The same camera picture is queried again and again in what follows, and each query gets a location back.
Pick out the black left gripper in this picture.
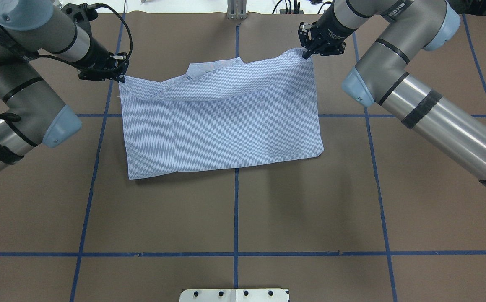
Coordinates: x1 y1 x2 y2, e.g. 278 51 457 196
61 3 130 83

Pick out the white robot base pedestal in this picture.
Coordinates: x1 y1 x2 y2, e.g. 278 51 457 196
179 288 290 302

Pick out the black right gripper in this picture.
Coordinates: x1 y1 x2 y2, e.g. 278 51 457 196
298 8 346 60

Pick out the blue striped button shirt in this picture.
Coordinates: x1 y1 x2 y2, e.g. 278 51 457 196
120 48 324 180

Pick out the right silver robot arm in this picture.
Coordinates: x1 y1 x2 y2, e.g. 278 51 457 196
298 0 486 187

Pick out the black cable bundle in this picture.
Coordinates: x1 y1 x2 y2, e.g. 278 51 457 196
272 0 335 15

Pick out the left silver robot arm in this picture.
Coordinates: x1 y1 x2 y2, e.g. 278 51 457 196
0 0 132 171

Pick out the grey metal bracket post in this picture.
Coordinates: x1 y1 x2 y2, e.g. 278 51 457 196
227 0 248 20

